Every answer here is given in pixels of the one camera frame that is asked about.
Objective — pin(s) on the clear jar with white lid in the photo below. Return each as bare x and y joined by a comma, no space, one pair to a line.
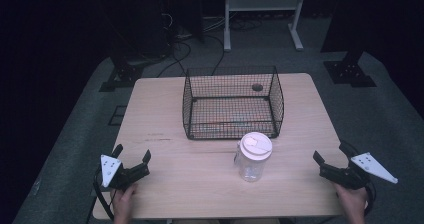
254,157

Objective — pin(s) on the person's left hand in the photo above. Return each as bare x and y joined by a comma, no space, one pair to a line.
124,204

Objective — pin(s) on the white metal stand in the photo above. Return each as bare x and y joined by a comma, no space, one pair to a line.
263,3

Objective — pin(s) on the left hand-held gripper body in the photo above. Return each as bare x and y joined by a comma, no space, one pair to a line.
125,176

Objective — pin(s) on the black stand with base plate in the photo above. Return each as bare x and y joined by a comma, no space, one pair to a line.
350,70
123,75

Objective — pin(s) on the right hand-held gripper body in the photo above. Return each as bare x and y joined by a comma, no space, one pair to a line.
353,175

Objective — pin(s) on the person's right hand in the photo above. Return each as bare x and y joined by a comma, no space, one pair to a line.
352,202

